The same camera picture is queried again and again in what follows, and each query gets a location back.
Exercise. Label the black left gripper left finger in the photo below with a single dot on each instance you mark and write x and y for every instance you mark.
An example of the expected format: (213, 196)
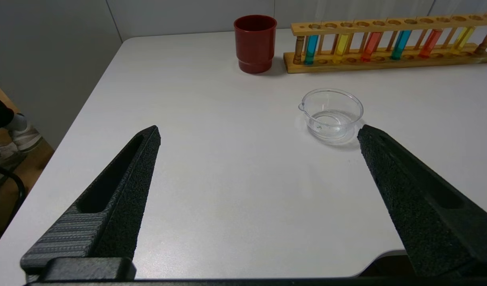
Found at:
(120, 190)

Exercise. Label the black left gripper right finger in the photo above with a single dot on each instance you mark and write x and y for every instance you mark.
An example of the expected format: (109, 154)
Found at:
(418, 206)

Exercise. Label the test tube with yellow pigment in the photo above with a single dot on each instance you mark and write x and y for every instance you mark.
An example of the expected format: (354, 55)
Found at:
(341, 45)
(463, 38)

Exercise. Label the test tube with blue pigment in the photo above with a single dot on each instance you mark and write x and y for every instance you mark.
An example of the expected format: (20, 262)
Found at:
(311, 49)

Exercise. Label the wooden test tube rack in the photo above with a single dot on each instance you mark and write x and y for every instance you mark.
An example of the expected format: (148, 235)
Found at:
(386, 63)

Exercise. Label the test tube with teal pigment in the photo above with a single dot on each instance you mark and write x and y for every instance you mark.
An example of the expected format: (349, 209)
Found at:
(400, 43)

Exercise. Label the test tube with red pigment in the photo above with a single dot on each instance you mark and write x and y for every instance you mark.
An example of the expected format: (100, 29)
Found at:
(431, 41)
(371, 44)

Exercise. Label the black curved chair leg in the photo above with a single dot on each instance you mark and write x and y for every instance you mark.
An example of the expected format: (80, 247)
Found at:
(16, 186)

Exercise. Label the grey white sneaker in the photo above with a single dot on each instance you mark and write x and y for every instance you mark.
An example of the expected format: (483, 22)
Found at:
(6, 159)
(26, 137)

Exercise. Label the clear glass dish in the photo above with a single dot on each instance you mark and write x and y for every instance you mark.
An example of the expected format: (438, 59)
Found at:
(331, 115)

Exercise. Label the dark red plastic cup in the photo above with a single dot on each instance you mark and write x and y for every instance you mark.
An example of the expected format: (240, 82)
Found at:
(255, 43)

